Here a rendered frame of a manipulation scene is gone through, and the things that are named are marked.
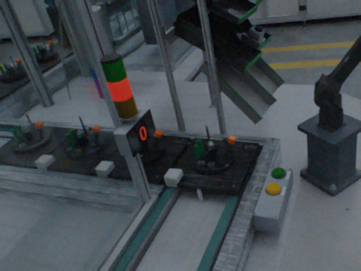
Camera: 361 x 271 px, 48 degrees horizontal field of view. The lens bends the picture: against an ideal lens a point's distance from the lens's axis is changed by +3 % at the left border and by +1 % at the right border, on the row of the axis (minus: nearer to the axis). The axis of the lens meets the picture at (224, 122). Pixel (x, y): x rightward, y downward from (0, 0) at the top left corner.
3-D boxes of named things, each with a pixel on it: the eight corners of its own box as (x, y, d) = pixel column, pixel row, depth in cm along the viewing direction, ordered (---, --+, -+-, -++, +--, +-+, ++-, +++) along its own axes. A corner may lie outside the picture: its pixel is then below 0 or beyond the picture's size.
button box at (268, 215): (293, 182, 123) (292, 167, 120) (279, 235, 107) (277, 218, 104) (271, 180, 126) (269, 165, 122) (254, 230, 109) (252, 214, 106)
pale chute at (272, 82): (278, 87, 159) (285, 81, 156) (265, 103, 150) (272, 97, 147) (229, 38, 158) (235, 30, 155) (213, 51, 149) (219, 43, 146)
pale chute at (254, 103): (269, 106, 148) (277, 100, 144) (254, 124, 138) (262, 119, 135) (216, 53, 147) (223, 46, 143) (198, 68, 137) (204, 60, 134)
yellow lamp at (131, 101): (141, 109, 102) (136, 92, 99) (131, 119, 98) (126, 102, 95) (124, 108, 103) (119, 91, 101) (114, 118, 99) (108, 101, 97)
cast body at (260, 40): (263, 45, 145) (269, 29, 140) (258, 50, 142) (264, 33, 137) (243, 35, 147) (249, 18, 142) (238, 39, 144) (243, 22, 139)
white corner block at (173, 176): (184, 179, 124) (182, 168, 122) (178, 188, 121) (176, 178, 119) (171, 177, 126) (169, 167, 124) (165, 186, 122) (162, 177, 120)
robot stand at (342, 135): (365, 175, 128) (368, 123, 117) (333, 197, 121) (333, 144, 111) (329, 155, 138) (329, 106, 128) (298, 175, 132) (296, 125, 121)
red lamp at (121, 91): (136, 91, 99) (131, 74, 96) (126, 102, 95) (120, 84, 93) (119, 91, 101) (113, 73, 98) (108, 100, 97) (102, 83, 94)
